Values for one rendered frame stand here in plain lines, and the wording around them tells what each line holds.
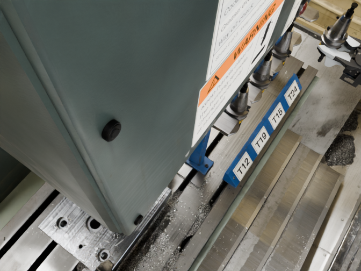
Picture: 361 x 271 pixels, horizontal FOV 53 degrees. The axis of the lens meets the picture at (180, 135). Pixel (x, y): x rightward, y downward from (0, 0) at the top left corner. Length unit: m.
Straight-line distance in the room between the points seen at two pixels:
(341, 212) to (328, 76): 0.53
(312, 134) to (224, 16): 1.29
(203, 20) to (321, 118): 1.33
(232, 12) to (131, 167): 0.12
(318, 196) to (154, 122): 1.21
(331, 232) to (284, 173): 0.26
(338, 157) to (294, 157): 0.21
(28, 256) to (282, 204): 0.83
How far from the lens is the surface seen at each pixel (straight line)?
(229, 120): 0.86
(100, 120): 0.17
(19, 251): 1.15
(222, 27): 0.25
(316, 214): 1.38
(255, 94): 0.91
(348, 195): 1.51
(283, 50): 0.99
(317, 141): 1.51
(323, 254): 1.41
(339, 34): 1.06
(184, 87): 0.24
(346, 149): 1.60
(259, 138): 1.16
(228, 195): 1.12
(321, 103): 1.53
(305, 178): 1.41
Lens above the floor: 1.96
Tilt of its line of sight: 64 degrees down
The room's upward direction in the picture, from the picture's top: 4 degrees clockwise
